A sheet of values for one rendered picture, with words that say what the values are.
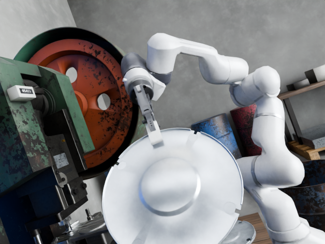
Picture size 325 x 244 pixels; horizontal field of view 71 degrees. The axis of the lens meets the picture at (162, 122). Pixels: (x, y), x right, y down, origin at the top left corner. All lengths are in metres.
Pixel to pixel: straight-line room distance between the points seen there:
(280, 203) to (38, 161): 0.81
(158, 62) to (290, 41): 3.76
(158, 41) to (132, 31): 3.80
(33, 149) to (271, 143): 0.79
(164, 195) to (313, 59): 4.13
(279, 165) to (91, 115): 0.96
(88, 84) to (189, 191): 0.99
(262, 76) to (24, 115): 0.83
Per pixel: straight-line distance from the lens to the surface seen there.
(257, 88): 0.91
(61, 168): 0.99
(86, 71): 1.35
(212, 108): 4.09
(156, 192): 0.48
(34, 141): 0.87
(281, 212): 0.89
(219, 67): 0.87
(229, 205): 0.46
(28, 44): 1.50
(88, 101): 1.33
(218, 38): 4.25
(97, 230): 0.94
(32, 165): 0.83
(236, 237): 1.40
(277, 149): 0.84
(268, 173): 0.82
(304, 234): 0.94
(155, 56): 0.75
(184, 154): 0.52
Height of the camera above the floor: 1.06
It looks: level
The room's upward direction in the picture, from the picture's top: 20 degrees counter-clockwise
